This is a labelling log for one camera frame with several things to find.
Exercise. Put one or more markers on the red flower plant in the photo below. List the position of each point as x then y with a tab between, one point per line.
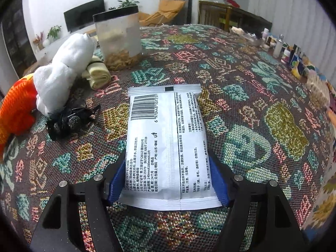
38	38

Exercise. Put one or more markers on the black flat television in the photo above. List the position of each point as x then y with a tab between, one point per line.
84	14

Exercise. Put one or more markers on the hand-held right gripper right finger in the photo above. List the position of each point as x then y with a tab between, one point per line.
218	181

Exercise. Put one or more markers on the row of cosmetic bottles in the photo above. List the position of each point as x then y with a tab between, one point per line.
279	48

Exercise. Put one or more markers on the clear container with black rim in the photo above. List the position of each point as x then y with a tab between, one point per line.
118	36

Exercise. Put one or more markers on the small green potted plant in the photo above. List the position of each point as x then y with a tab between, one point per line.
54	32

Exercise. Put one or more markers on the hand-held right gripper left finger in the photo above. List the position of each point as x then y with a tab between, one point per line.
116	178

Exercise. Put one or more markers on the orange knitted cloth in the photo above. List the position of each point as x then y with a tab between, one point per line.
15	105

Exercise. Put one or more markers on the green leafy potted plant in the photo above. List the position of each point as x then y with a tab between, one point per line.
126	4

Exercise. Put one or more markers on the white wet wipe packet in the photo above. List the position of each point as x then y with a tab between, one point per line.
162	136

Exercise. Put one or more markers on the white television cabinet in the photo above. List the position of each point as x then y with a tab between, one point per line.
52	47

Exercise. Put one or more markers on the white plush toy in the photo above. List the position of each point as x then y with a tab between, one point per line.
63	71

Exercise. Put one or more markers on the clear bag of beige items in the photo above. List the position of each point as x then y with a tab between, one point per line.
317	89

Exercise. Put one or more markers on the clear tray with small things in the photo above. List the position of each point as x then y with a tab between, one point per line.
245	35

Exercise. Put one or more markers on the yellow folded cloth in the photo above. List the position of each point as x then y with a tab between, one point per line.
98	74

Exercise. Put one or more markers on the wooden chair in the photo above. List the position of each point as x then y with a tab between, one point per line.
212	14

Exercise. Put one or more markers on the patterned woven blanket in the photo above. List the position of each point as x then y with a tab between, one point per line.
236	89

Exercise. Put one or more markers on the orange lounge chair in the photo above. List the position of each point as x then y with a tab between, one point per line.
162	11

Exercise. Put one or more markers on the red cloth item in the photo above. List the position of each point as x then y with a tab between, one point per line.
233	2

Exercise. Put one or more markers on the dark glass cabinet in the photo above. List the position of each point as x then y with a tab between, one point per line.
17	42

